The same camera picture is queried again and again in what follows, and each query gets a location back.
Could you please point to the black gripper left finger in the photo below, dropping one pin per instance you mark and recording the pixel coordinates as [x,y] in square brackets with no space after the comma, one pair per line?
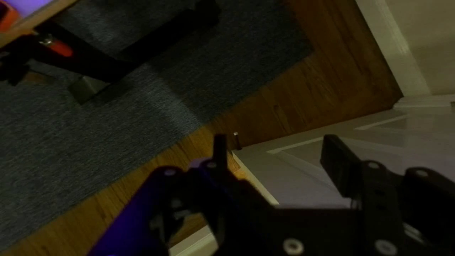
[157,213]

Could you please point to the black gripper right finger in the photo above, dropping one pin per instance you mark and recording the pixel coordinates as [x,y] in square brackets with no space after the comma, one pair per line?
[399,203]

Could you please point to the gray woven rug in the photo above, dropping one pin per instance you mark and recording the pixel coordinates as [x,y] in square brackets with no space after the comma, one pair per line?
[95,156]

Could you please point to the white panel door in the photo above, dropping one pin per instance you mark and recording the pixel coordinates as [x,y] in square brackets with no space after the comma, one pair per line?
[308,170]

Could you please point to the light wooden table board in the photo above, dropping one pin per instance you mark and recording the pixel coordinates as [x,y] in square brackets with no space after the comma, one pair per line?
[29,15]

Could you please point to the black orange bar clamp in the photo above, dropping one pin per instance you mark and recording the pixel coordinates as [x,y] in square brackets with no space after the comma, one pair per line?
[58,47]

